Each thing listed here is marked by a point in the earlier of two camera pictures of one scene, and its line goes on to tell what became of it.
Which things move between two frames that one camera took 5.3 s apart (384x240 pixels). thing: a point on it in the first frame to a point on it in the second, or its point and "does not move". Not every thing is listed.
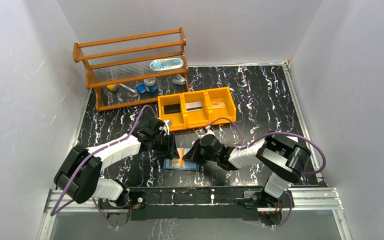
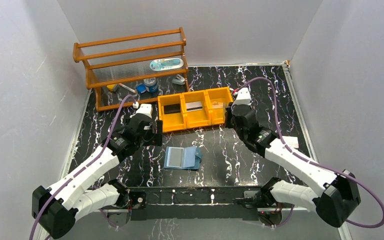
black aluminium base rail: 213,203 does not move
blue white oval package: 165,64 does not move
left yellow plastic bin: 178,119 does not move
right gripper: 194,151 to 230,117
